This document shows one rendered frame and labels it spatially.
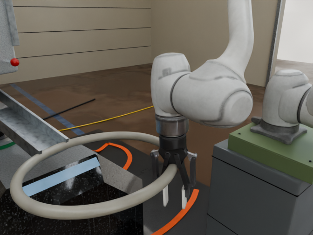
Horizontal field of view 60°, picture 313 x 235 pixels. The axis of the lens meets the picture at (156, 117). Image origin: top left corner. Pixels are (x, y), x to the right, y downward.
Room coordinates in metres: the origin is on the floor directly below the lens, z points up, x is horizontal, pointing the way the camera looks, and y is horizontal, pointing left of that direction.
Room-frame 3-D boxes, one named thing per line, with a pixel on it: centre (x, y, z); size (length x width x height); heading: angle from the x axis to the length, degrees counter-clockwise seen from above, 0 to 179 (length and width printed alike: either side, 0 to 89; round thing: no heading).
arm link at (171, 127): (0.68, -0.04, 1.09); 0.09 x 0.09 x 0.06
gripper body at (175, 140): (0.68, -0.05, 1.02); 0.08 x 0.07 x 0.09; 73
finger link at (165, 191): (0.68, -0.03, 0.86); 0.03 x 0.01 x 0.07; 162
